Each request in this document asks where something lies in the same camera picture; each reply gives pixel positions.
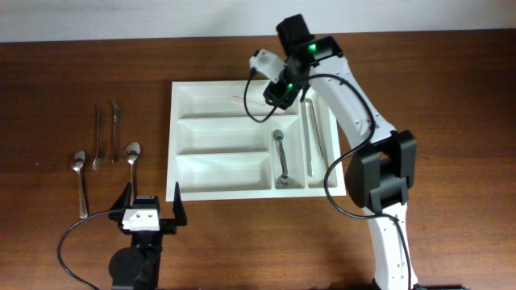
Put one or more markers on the silver spoon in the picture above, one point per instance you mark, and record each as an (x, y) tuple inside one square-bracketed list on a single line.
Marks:
[(131, 153), (77, 163)]

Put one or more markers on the small dark teaspoon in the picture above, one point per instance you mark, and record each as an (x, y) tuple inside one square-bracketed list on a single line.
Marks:
[(286, 181)]

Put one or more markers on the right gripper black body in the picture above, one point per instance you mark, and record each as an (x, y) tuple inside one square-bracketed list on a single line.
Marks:
[(287, 85)]

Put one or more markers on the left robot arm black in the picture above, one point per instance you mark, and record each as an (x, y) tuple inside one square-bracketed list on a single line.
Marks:
[(138, 266)]

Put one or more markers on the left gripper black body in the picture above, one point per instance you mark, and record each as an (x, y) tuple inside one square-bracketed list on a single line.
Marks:
[(168, 226)]

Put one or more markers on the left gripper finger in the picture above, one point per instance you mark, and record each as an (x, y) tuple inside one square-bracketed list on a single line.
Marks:
[(124, 200), (179, 212)]

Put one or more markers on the pink plastic knife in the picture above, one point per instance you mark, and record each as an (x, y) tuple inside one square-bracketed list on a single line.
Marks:
[(249, 101)]

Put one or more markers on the white plastic cutlery tray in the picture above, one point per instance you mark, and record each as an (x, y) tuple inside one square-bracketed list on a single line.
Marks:
[(219, 150)]

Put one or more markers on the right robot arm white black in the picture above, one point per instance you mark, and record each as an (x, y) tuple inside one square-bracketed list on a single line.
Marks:
[(382, 159)]

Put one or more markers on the silver fork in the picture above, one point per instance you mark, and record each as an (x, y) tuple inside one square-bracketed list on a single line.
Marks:
[(99, 155)]

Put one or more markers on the silver butter knife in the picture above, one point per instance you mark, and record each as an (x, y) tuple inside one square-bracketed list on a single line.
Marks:
[(115, 133)]

